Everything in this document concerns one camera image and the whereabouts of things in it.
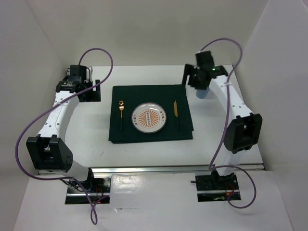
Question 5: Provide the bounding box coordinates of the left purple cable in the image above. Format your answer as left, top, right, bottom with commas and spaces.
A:
14, 48, 114, 225

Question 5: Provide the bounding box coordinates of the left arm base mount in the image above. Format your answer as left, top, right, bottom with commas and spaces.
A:
62, 177, 111, 205

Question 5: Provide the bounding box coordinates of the round plate orange sunburst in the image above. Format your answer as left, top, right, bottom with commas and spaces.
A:
131, 103, 167, 134

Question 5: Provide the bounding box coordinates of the gold fork black handle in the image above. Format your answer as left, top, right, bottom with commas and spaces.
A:
119, 101, 125, 131

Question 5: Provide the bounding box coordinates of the blue plastic cup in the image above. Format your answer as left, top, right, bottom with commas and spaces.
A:
196, 89, 209, 99

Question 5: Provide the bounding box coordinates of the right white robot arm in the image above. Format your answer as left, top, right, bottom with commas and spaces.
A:
181, 51, 263, 189

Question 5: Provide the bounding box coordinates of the gold knife black handle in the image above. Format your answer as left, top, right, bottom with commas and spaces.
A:
174, 101, 180, 130

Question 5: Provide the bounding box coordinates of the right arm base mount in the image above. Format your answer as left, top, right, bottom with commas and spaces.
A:
191, 171, 241, 202

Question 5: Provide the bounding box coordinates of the dark green cloth placemat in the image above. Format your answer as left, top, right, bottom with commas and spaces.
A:
109, 84, 193, 144

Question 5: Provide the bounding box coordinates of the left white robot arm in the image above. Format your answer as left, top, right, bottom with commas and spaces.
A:
26, 65, 101, 192

